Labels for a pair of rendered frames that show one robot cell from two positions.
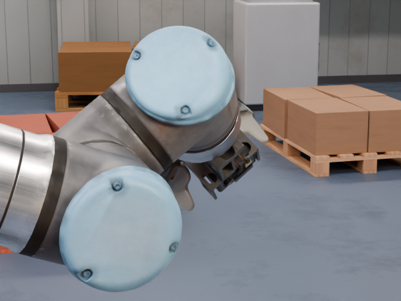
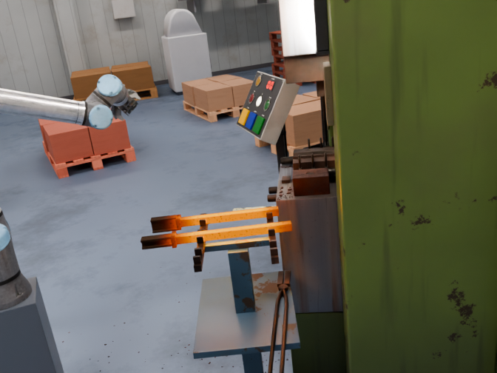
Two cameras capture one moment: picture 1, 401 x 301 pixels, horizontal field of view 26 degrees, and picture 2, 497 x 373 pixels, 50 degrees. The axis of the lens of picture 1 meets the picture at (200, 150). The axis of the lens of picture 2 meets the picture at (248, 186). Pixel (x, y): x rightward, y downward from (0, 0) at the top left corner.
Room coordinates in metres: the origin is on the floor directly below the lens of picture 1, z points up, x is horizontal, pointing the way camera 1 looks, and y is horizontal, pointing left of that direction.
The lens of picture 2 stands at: (-1.42, -0.19, 1.59)
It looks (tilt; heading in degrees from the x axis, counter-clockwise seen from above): 21 degrees down; 352
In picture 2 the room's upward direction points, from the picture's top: 7 degrees counter-clockwise
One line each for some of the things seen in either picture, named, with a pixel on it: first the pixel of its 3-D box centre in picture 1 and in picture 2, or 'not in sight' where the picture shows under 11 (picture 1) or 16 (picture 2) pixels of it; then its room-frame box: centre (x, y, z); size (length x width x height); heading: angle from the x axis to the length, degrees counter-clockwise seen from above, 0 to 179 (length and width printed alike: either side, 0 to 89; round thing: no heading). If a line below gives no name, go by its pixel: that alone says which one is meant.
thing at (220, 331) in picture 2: not in sight; (245, 309); (0.00, -0.33, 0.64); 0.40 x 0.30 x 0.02; 171
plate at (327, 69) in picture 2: not in sight; (328, 93); (0.06, -0.66, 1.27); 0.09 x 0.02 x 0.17; 164
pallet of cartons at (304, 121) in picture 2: not in sight; (322, 120); (3.71, -1.73, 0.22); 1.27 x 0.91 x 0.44; 101
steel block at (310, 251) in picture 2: not in sight; (358, 230); (0.29, -0.81, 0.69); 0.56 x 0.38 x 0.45; 74
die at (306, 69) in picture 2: not in sight; (347, 58); (0.35, -0.82, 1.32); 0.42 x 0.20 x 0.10; 74
